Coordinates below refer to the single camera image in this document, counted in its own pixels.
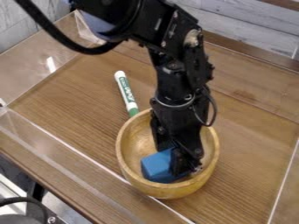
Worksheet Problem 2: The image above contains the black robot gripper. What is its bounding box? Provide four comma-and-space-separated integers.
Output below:
149, 94, 211, 177

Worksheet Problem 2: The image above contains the blue foam block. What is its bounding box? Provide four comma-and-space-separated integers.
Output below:
140, 148, 188, 184

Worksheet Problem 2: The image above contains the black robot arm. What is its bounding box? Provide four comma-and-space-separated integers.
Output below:
69, 0, 217, 177

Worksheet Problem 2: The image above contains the brown wooden bowl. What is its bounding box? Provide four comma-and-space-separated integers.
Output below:
116, 109, 220, 200

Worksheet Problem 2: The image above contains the green white marker pen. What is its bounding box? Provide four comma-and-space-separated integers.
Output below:
115, 71, 139, 117

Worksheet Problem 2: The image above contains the clear acrylic tray wall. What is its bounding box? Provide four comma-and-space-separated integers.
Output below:
0, 9, 299, 224

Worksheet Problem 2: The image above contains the black metal table frame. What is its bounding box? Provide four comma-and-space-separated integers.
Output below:
0, 156, 69, 224

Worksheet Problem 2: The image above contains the black cable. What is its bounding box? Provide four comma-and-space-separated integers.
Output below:
13, 0, 121, 56

